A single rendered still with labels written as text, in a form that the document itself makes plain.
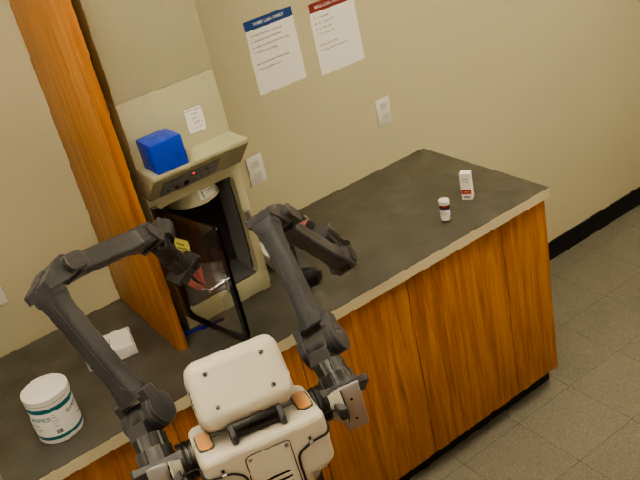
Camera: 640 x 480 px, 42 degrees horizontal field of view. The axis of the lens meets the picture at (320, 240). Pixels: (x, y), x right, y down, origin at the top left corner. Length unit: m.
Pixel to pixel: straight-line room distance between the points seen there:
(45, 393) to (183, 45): 1.05
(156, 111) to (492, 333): 1.53
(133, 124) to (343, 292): 0.85
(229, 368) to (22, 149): 1.32
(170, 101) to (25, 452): 1.07
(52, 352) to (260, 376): 1.26
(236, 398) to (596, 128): 3.15
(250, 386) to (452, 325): 1.43
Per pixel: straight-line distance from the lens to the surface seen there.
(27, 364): 2.92
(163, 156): 2.42
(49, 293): 1.91
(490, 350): 3.29
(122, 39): 2.44
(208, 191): 2.66
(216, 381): 1.77
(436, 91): 3.69
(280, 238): 2.07
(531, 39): 4.07
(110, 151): 2.38
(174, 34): 2.50
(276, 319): 2.68
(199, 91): 2.56
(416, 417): 3.15
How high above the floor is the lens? 2.37
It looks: 28 degrees down
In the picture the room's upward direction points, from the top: 13 degrees counter-clockwise
